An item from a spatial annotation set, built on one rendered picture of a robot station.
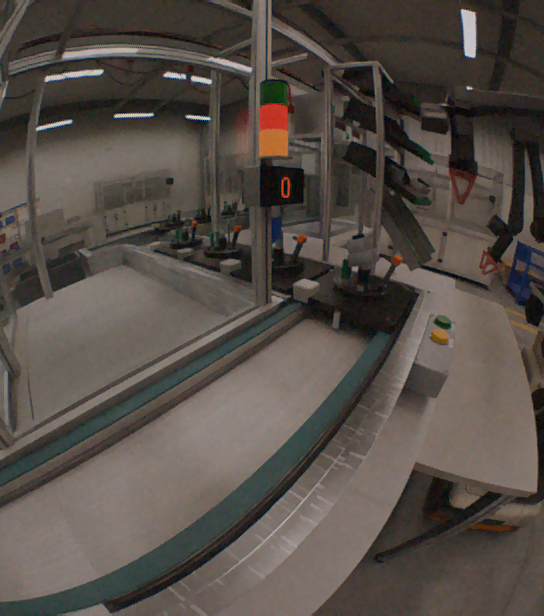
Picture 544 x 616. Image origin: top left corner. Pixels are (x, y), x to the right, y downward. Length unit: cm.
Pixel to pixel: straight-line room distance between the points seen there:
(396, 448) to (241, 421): 25
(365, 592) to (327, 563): 93
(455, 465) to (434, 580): 101
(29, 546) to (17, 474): 11
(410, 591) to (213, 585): 116
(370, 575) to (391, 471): 91
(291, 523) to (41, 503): 33
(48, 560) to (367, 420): 47
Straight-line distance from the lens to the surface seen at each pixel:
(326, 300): 56
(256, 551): 26
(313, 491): 28
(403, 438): 46
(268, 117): 47
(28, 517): 44
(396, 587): 133
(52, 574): 40
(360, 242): 59
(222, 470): 33
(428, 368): 45
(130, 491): 35
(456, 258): 467
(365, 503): 39
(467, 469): 49
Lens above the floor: 121
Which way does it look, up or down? 28 degrees down
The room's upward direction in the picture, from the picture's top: straight up
